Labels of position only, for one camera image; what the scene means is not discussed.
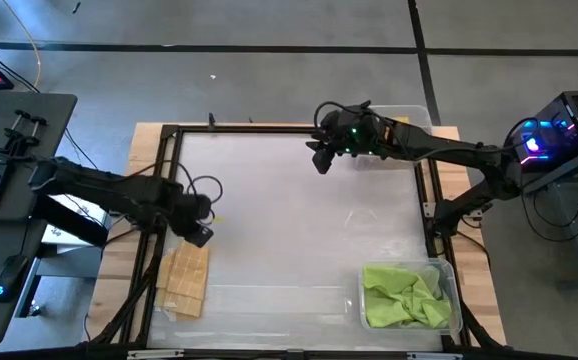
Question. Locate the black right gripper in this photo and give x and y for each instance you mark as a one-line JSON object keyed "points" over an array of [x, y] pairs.
{"points": [[351, 132]]}

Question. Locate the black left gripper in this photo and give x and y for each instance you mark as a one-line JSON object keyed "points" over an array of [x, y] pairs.
{"points": [[191, 212]]}

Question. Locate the mustard yellow microfiber towel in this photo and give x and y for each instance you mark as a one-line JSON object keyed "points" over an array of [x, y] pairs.
{"points": [[402, 120]]}

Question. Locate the lime green microfiber towel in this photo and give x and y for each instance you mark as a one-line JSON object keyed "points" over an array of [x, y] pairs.
{"points": [[394, 300]]}

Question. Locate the pale green microfiber towel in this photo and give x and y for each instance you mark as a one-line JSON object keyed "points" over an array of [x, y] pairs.
{"points": [[431, 280]]}

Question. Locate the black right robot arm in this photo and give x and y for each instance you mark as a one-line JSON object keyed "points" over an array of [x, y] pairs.
{"points": [[449, 150]]}

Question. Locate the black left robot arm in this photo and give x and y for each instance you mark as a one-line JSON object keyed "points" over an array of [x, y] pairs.
{"points": [[119, 192]]}

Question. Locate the clear plastic basket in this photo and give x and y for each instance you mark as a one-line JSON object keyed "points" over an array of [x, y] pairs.
{"points": [[419, 117], [444, 270]]}

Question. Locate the white box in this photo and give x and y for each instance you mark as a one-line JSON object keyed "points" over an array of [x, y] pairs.
{"points": [[59, 235]]}

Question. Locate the black computer mouse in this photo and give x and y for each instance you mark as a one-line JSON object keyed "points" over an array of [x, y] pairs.
{"points": [[10, 275]]}

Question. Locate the black clamp stand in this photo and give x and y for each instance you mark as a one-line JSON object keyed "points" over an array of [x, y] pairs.
{"points": [[19, 135]]}

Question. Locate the RGB lit computer tower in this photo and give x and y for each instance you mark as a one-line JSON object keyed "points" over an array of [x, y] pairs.
{"points": [[569, 120]]}

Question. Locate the black metal table frame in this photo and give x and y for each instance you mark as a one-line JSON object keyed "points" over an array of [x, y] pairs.
{"points": [[219, 129]]}

